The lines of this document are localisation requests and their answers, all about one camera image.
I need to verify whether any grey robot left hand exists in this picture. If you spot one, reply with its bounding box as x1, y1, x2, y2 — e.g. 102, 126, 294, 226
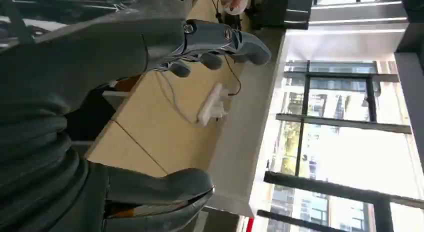
0, 10, 273, 232

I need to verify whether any white power strip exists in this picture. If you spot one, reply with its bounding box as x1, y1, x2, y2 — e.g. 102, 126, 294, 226
197, 83, 230, 127

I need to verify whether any ribbed grey left arm sleeve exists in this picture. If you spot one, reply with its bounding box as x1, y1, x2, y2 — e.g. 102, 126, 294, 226
0, 104, 89, 232

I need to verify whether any person's hand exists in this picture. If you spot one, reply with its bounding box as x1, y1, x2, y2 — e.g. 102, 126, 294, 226
215, 0, 250, 16

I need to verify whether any black slatted chair back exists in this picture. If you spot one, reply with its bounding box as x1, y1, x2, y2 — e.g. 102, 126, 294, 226
251, 0, 313, 30

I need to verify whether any black cable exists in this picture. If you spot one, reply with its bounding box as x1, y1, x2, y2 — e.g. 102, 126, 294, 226
207, 0, 224, 23
224, 55, 242, 97

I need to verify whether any dark window frame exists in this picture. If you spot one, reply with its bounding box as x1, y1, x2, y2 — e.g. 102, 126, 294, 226
256, 59, 424, 232

